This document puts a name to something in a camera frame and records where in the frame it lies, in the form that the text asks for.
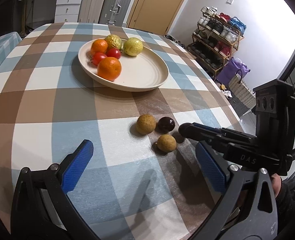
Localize bumpy yellow-green fruit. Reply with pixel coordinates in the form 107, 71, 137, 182
104, 35, 122, 50

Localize person's right forearm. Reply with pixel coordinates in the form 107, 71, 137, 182
275, 181, 295, 240

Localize rows of assorted shoes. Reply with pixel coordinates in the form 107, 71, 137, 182
189, 6, 247, 75

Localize wooden door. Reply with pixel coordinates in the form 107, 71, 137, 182
126, 0, 195, 34

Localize brown longan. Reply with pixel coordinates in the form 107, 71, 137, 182
136, 114, 156, 135
158, 134, 177, 152

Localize red tomato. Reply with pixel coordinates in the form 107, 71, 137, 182
91, 52, 108, 66
106, 48, 121, 59

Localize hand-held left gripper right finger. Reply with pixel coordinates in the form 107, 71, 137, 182
193, 141, 279, 240

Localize grey suitcase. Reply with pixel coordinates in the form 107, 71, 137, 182
99, 0, 134, 27

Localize beige suitcase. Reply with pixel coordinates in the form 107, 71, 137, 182
77, 0, 110, 24

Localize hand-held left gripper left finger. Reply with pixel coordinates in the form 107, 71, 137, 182
11, 139, 98, 240

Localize pile of sneakers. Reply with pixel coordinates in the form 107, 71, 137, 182
165, 34, 188, 48

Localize person's right hand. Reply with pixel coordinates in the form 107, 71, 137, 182
270, 174, 284, 198

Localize white drawer cabinet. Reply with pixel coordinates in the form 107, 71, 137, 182
54, 0, 84, 24

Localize dark purple passion fruit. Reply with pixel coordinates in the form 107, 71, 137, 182
178, 123, 192, 138
158, 117, 175, 134

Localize white woven basket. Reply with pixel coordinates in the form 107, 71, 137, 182
228, 69, 257, 117

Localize light blue checked tablecloth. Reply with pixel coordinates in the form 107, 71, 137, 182
0, 31, 23, 80

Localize orange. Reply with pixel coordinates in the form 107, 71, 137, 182
97, 57, 122, 82
91, 39, 108, 55

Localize purple bag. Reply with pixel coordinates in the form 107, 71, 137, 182
216, 57, 251, 86

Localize large cream plate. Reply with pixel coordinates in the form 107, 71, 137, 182
78, 38, 169, 92

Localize smooth yellow fruit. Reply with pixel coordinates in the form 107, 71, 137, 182
123, 37, 143, 56

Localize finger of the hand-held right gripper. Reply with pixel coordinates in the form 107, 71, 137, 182
186, 122, 257, 143
208, 136, 232, 153

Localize wooden shoe rack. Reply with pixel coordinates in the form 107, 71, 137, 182
188, 6, 246, 78

